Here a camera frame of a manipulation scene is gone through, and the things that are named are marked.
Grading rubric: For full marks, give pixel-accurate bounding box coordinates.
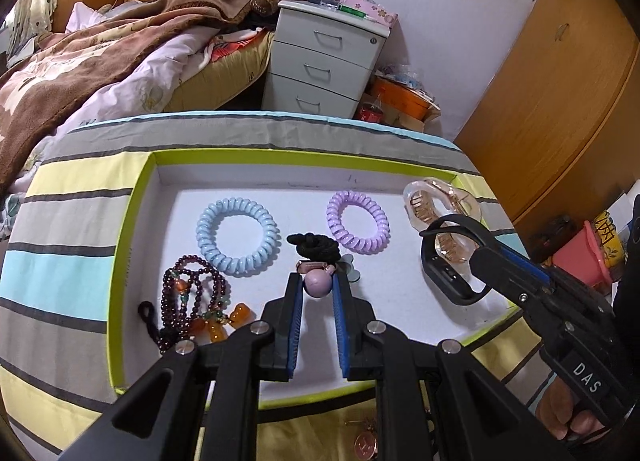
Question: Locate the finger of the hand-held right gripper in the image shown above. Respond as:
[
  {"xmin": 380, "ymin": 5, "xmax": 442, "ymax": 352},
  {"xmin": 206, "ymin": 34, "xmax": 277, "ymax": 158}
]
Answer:
[
  {"xmin": 487, "ymin": 236, "xmax": 591, "ymax": 302},
  {"xmin": 471, "ymin": 248, "xmax": 566, "ymax": 327}
]

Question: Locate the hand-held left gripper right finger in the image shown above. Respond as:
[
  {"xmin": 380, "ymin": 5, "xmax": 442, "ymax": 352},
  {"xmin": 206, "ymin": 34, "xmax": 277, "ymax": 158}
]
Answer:
[{"xmin": 331, "ymin": 273, "xmax": 576, "ymax": 461}]

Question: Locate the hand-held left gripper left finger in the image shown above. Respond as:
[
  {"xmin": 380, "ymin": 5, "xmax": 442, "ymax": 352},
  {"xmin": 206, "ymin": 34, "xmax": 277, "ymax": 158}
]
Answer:
[{"xmin": 57, "ymin": 272, "xmax": 306, "ymax": 461}]

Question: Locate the black hair tie pink ball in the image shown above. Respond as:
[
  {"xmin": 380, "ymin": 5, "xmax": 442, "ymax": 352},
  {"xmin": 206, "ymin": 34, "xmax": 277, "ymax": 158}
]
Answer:
[{"xmin": 286, "ymin": 232, "xmax": 362, "ymax": 298}]

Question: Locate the black wristband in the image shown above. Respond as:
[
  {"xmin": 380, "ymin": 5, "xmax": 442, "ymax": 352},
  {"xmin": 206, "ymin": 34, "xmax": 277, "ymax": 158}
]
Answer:
[{"xmin": 420, "ymin": 214, "xmax": 493, "ymax": 305}]

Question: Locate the dark red bead bracelet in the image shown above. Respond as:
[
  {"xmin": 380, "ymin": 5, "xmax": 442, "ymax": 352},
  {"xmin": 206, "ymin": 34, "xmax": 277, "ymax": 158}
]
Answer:
[{"xmin": 137, "ymin": 253, "xmax": 251, "ymax": 354}]

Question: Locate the purple spiral hair tie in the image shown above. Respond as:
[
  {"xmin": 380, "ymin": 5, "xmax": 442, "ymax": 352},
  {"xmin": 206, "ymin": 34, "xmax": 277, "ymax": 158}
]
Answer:
[{"xmin": 326, "ymin": 190, "xmax": 390, "ymax": 254}]

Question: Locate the clear hair claw clip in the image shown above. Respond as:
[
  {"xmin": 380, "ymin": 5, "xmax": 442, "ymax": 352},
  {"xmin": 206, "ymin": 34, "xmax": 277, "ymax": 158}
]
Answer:
[{"xmin": 401, "ymin": 177, "xmax": 482, "ymax": 264}]

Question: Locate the blue spiral hair tie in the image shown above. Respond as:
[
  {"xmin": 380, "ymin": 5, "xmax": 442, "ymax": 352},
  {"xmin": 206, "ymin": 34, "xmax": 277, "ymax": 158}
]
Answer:
[{"xmin": 196, "ymin": 197, "xmax": 277, "ymax": 277}]

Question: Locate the green cardboard box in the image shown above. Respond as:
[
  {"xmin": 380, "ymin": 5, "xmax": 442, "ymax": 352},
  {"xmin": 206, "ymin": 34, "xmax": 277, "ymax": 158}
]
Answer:
[{"xmin": 107, "ymin": 147, "xmax": 521, "ymax": 409}]

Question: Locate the person's right hand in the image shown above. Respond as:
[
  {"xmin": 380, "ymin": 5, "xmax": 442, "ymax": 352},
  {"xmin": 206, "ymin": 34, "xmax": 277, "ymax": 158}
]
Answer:
[{"xmin": 535, "ymin": 381, "xmax": 606, "ymax": 442}]

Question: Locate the pink bucket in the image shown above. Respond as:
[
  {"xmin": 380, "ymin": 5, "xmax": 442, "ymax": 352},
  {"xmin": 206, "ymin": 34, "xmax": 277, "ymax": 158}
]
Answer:
[{"xmin": 552, "ymin": 218, "xmax": 606, "ymax": 287}]

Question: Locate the yellow patterned bag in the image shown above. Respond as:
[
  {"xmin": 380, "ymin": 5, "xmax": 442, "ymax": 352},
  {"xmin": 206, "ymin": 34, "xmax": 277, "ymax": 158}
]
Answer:
[{"xmin": 592, "ymin": 211, "xmax": 626, "ymax": 262}]

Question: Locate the wooden wardrobe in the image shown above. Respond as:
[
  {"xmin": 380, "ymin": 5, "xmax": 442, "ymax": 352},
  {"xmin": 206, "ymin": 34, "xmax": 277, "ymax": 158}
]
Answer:
[{"xmin": 452, "ymin": 0, "xmax": 640, "ymax": 262}]

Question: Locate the orange storage box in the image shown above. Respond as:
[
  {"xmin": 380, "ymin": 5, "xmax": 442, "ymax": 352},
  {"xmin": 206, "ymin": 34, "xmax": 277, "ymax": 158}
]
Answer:
[{"xmin": 370, "ymin": 74, "xmax": 443, "ymax": 124}]

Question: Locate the white nightstand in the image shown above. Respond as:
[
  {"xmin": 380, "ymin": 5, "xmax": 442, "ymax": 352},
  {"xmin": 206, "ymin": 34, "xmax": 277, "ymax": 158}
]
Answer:
[{"xmin": 261, "ymin": 0, "xmax": 390, "ymax": 119}]

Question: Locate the red patterned pillow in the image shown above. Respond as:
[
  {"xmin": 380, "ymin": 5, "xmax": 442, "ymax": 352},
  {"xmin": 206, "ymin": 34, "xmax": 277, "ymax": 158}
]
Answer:
[{"xmin": 202, "ymin": 26, "xmax": 276, "ymax": 77}]

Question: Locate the white floral quilt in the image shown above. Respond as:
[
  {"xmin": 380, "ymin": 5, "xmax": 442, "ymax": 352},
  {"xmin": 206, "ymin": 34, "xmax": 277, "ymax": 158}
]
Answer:
[{"xmin": 0, "ymin": 1, "xmax": 273, "ymax": 242}]

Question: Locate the pink floral box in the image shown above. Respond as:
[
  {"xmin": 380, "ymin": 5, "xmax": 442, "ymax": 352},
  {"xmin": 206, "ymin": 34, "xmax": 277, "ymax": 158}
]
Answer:
[{"xmin": 340, "ymin": 0, "xmax": 399, "ymax": 27}]

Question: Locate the brown blanket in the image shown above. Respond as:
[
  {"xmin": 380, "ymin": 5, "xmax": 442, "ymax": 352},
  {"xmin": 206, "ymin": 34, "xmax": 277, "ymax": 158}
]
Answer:
[{"xmin": 0, "ymin": 0, "xmax": 251, "ymax": 192}]

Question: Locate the patterned curtain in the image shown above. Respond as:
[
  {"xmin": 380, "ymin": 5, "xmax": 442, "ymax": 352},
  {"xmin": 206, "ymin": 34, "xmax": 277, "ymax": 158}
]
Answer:
[{"xmin": 5, "ymin": 0, "xmax": 61, "ymax": 67}]

